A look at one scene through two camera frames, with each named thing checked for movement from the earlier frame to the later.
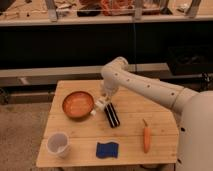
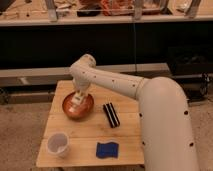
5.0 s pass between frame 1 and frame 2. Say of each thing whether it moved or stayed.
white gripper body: moved
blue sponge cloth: stayed
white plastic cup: stayed
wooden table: stayed
